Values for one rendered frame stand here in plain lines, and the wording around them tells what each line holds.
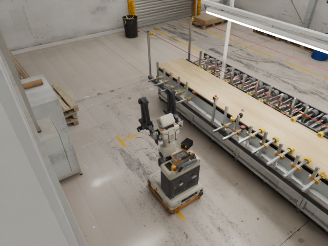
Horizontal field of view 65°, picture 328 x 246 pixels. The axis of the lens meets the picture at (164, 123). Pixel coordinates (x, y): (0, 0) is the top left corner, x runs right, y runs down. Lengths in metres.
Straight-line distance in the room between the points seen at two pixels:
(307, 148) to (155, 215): 2.36
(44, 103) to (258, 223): 3.43
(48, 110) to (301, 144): 3.58
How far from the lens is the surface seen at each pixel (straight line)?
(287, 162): 4.10
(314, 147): 4.24
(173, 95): 3.58
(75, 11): 10.35
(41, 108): 3.86
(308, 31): 3.45
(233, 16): 4.08
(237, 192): 4.47
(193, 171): 3.76
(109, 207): 4.26
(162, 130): 3.47
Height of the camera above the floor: 3.44
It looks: 38 degrees down
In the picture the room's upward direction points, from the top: 1 degrees counter-clockwise
